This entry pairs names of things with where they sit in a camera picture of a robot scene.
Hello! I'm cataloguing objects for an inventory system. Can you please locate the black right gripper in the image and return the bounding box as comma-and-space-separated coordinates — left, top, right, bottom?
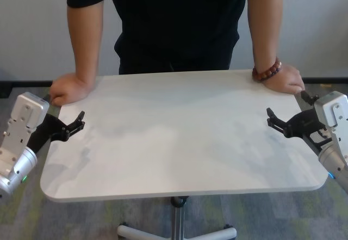
266, 90, 331, 150

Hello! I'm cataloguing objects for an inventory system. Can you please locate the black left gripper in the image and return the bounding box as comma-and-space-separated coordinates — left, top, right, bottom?
27, 94, 86, 153

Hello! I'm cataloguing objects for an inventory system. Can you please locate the white rolling table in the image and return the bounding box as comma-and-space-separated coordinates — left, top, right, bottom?
40, 69, 328, 240

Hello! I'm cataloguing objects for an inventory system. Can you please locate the person bare right forearm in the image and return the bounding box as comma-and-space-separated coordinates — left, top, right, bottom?
66, 4, 110, 87

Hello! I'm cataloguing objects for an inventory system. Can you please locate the person bare left forearm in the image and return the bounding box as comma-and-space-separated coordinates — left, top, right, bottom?
246, 0, 285, 69

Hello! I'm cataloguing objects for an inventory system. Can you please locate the person right hand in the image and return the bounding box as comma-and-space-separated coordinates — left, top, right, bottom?
50, 72, 90, 107

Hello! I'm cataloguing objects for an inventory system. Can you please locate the person left hand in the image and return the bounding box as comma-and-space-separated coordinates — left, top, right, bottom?
263, 64, 305, 95

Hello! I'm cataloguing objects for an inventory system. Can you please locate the black t-shirt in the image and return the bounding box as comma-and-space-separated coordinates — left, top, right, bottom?
60, 0, 283, 61

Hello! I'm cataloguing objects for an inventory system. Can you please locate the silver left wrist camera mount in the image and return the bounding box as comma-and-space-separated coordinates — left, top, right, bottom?
0, 93, 50, 175

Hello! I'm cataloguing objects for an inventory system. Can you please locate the dark blue bead bracelet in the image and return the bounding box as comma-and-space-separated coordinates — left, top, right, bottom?
260, 66, 283, 83

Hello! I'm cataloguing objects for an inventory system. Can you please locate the black wall baseboard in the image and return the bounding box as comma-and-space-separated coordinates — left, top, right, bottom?
0, 77, 348, 86

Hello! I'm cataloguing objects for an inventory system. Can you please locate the brown wooden bead bracelet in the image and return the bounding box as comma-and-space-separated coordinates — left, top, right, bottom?
252, 57, 282, 82

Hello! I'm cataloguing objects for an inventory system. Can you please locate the black box at wall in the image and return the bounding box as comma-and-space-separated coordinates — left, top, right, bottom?
0, 83, 14, 99

